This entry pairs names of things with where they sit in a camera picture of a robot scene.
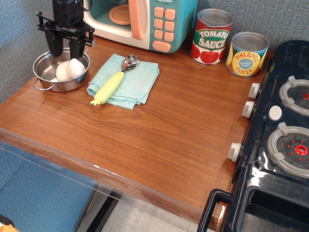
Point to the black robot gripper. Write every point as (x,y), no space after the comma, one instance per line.
(67,22)

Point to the plush white brown mushroom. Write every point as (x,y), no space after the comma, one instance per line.
(68,70)

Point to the silver metal pot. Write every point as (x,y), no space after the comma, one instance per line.
(45,67)

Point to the light blue folded cloth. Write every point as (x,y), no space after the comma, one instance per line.
(135,86)

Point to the teal toy microwave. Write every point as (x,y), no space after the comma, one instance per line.
(156,25)

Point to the tomato sauce can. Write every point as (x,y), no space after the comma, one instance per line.
(212,30)

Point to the black table leg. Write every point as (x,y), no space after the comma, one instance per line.
(104,213)

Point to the pineapple slices can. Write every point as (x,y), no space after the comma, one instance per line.
(247,53)

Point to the white stove knob middle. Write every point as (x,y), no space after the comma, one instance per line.
(248,109)

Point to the white stove knob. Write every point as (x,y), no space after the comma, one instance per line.
(248,109)
(234,151)
(254,90)

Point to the white stove knob upper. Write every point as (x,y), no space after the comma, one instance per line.
(254,90)

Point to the orange plush toy corner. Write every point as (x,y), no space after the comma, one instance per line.
(8,228)

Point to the white stove knob lower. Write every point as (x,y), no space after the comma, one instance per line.
(234,151)

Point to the dark blue toy stove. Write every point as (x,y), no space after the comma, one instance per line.
(271,180)

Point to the yellow handled metal spoon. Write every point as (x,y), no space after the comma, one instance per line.
(105,92)

